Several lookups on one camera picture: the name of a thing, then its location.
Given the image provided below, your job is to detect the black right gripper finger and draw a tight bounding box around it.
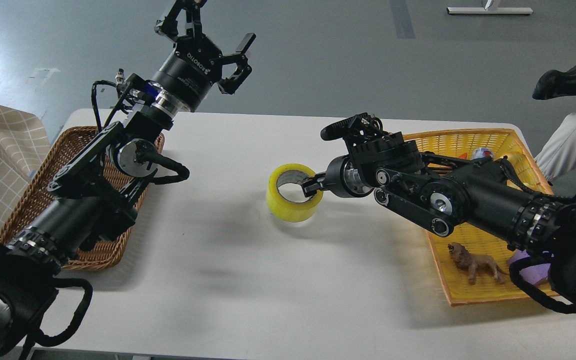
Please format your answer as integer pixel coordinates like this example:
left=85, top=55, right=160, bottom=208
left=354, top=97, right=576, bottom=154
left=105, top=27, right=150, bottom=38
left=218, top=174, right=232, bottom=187
left=301, top=174, right=327, bottom=198

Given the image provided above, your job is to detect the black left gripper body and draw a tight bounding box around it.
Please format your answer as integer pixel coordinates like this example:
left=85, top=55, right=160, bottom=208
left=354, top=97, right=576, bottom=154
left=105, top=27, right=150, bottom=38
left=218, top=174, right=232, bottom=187
left=151, top=36, right=222, bottom=112

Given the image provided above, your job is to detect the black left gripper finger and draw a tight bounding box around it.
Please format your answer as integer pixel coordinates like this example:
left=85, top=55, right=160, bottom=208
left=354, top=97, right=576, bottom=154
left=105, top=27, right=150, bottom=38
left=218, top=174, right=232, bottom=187
left=213, top=33, right=257, bottom=95
left=155, top=0, right=208, bottom=46

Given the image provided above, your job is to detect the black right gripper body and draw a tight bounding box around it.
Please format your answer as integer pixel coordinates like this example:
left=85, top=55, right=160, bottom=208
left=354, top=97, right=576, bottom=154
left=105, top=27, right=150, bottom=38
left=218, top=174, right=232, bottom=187
left=323, top=155, right=371, bottom=198

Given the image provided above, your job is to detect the yellow tape roll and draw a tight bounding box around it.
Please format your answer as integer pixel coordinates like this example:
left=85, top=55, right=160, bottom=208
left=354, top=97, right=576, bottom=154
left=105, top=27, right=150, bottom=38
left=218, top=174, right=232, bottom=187
left=265, top=162, right=323, bottom=223

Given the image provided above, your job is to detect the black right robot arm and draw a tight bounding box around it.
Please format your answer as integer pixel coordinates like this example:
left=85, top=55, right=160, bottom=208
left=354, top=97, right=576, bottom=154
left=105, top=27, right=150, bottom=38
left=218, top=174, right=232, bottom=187
left=301, top=112, right=576, bottom=314

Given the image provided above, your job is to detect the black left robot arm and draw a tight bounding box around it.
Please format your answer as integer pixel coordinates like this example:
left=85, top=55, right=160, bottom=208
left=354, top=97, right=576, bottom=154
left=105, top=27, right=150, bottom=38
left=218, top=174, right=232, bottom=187
left=0, top=0, right=256, bottom=356

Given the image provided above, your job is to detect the small drink can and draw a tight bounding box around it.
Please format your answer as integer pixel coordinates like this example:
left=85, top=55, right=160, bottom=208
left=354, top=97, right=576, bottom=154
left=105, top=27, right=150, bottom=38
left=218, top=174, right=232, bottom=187
left=470, top=146, right=495, bottom=161

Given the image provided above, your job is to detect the brown toy lion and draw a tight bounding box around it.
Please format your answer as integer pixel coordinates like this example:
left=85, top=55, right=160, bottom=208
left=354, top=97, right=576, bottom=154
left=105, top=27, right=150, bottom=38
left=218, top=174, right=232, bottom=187
left=446, top=242, right=509, bottom=285

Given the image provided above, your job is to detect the yellow plastic basket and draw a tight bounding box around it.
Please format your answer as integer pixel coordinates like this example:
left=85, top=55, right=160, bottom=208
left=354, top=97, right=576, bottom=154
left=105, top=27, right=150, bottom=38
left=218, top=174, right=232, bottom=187
left=404, top=128, right=553, bottom=306

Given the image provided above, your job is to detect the purple foam block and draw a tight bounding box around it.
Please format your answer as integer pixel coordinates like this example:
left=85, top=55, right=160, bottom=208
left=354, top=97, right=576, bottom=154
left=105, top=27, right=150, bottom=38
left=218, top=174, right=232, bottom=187
left=506, top=250, right=551, bottom=287

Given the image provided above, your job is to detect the white trouser leg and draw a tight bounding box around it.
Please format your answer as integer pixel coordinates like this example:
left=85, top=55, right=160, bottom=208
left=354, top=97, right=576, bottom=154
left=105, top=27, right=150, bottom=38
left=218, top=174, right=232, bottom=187
left=535, top=112, right=576, bottom=182

